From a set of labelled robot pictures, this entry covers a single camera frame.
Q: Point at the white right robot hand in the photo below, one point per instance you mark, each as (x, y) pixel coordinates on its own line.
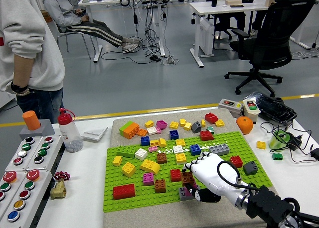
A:
(211, 173)

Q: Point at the brown toy brick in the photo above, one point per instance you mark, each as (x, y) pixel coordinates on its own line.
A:
(187, 178)
(160, 186)
(162, 158)

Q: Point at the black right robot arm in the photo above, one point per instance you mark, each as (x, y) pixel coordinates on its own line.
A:
(269, 203)

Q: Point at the grey long toy brick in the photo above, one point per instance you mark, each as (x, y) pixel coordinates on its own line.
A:
(219, 149)

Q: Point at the blue toy brick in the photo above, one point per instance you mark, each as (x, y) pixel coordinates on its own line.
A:
(145, 141)
(174, 135)
(195, 149)

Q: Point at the grey base toy brick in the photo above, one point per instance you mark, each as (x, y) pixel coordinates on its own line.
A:
(182, 195)

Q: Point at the green white toy brick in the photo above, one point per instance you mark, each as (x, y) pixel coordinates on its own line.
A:
(210, 130)

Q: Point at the grey roof toy brick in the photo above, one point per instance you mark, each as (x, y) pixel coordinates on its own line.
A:
(196, 127)

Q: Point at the small yellow toy brick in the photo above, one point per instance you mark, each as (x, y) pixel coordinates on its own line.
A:
(203, 123)

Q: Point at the yellow arch toy brick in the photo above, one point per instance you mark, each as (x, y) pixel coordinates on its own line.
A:
(150, 166)

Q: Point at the flat pink toy brick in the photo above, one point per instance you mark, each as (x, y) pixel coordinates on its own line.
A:
(152, 148)

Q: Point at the small green toy brick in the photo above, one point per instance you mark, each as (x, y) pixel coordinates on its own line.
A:
(277, 156)

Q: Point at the green studded baseplate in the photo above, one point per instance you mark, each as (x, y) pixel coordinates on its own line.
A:
(149, 200)

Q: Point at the small pink toy brick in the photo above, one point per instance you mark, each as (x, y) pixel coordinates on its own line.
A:
(158, 130)

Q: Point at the magenta upturned toy brick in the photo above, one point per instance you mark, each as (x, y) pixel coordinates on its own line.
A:
(162, 124)

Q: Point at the small orange toy brick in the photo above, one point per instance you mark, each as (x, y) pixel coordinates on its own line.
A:
(142, 132)

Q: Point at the green long toy brick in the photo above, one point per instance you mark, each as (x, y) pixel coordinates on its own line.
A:
(126, 151)

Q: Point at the red long toy brick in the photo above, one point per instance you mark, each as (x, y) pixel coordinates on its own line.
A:
(124, 191)

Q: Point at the dark grey roof brick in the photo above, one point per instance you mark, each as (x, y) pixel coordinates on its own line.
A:
(250, 168)

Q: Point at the beige foam mat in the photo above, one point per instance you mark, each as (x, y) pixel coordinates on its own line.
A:
(174, 218)

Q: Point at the orange fruit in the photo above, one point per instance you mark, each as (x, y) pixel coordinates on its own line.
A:
(244, 124)

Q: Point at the light green plastic cup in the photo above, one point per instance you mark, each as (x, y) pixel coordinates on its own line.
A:
(274, 143)

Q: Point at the black device clear case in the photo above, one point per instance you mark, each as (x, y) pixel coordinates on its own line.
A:
(271, 107)

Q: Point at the black power adapter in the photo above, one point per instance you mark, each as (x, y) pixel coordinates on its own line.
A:
(295, 141)

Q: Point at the orange long brick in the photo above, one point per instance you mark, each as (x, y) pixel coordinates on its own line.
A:
(132, 131)

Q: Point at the lime green long brick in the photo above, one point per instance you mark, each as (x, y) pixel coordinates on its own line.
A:
(124, 127)

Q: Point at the black plug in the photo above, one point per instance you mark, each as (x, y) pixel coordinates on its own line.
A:
(316, 153)

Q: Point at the black power strip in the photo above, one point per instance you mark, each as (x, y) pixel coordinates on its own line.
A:
(155, 58)

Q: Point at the black office chair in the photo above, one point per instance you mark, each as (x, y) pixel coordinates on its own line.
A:
(271, 51)

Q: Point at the white computer case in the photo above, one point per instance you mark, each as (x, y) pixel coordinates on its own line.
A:
(207, 36)

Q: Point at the clear bottle red cap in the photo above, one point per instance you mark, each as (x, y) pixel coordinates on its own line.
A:
(69, 136)

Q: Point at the brass valve red handwheel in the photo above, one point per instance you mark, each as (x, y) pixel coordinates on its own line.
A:
(58, 188)

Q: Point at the grey control box with knob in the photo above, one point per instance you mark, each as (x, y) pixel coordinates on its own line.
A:
(53, 150)

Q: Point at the black phone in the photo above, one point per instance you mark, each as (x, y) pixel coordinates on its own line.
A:
(236, 6)

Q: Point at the grey square block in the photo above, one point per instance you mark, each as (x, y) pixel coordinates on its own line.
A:
(46, 129)

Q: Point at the wooden box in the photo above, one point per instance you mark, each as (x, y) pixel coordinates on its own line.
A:
(233, 2)

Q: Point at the button box yellow blue buttons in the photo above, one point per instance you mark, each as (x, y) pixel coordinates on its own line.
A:
(37, 195)

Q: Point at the grey four-button control box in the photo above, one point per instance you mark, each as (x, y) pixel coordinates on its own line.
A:
(33, 150)

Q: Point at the orange cylinder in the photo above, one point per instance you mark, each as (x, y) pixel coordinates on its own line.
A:
(31, 119)

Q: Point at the emergency stop button box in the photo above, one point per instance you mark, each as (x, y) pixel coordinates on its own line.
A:
(16, 188)

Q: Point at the grey metal chair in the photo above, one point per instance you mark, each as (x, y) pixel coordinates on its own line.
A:
(72, 34)

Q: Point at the seated person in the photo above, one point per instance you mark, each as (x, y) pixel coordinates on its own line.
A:
(64, 14)

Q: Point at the wooden crate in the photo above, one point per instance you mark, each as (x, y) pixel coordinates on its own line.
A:
(48, 18)

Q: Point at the grey two-button switch box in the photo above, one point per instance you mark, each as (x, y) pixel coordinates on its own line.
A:
(228, 104)

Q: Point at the white two-button switch box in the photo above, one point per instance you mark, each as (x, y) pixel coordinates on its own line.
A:
(251, 108)

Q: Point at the white wall switch plate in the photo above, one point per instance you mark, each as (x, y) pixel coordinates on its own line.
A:
(93, 133)

